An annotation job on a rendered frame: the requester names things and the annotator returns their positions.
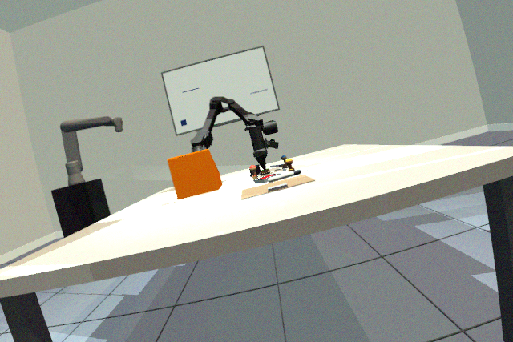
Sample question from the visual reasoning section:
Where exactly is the blue rubber stamp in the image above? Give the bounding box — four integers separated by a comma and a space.
281, 155, 289, 169

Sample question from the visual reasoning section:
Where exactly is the yellow rubber stamp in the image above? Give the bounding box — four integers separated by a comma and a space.
286, 159, 295, 172

